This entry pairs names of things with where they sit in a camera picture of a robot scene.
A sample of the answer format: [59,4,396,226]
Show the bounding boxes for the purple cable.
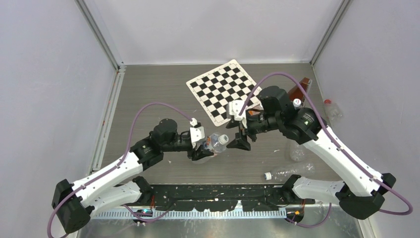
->
[238,71,414,217]
[47,102,198,238]

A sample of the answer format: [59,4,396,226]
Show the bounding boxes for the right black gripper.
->
[226,110,281,150]

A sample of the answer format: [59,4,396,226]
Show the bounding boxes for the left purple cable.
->
[47,102,198,238]

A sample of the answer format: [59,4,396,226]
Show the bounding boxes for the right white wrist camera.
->
[226,100,247,128]

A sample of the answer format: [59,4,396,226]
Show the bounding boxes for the clear bottle blue label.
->
[192,133,228,164]

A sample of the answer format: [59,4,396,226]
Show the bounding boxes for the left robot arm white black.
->
[52,119,212,234]

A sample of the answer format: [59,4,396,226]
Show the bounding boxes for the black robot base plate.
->
[146,184,315,212]

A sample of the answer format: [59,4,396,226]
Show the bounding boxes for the black white chessboard mat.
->
[186,59,257,126]

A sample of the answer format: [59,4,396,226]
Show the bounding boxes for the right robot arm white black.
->
[226,86,396,220]

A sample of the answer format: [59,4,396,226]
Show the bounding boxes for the white green bottle cap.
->
[218,134,229,145]

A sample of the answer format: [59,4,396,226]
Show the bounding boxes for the upright bottle white red cap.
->
[292,98,302,110]

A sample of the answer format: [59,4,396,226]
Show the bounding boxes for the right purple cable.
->
[238,71,414,217]

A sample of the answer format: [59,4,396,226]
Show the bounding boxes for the clear plastic bottle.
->
[263,162,315,182]

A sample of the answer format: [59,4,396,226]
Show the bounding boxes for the orange crushed plastic bottle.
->
[247,109,262,116]

